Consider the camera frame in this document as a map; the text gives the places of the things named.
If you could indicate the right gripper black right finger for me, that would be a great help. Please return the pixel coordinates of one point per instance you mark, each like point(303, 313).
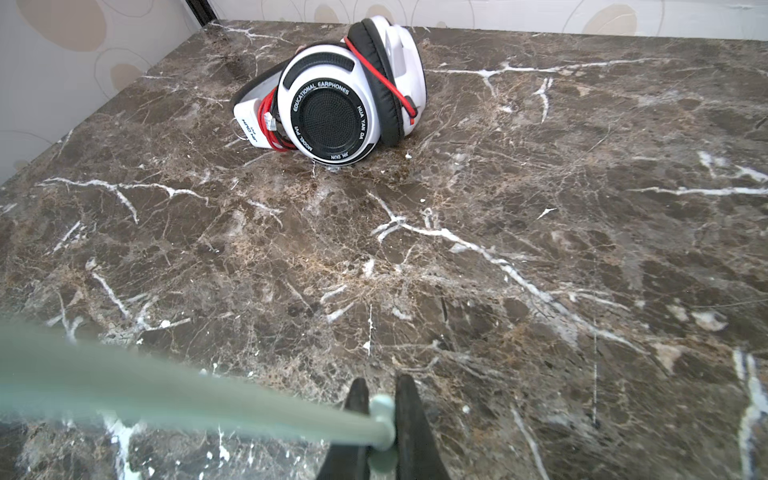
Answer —
point(418, 455)

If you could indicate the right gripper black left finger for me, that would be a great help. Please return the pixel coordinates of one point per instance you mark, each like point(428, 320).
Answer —
point(347, 458)

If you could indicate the black corner frame post left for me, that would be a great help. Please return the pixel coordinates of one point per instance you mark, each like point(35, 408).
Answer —
point(202, 11)

